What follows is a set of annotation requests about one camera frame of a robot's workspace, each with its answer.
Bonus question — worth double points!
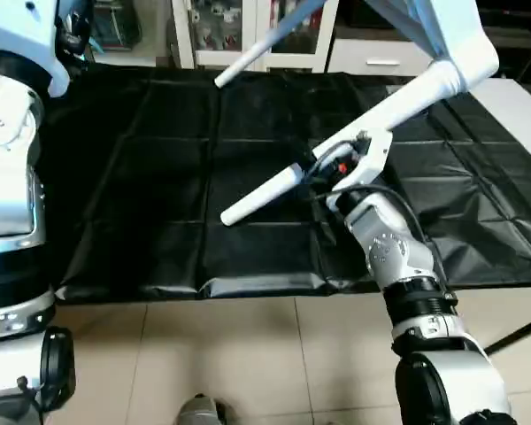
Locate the white drawer unit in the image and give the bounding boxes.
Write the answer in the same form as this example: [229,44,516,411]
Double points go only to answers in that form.
[326,35,427,81]

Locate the white glass door cabinet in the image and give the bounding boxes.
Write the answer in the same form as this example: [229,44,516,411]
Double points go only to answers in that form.
[168,0,342,73]

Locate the black table mat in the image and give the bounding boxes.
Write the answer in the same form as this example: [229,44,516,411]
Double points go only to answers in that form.
[34,64,531,304]

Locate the black metal workbench leg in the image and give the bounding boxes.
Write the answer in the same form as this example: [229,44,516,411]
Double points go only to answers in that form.
[485,313,531,357]

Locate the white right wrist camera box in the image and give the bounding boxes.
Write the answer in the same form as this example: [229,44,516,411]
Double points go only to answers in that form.
[331,130,396,193]

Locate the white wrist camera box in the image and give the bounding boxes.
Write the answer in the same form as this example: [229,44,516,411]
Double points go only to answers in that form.
[331,130,396,193]
[0,0,73,100]

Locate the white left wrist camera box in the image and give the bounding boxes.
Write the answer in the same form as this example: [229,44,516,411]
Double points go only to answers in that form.
[0,0,73,100]

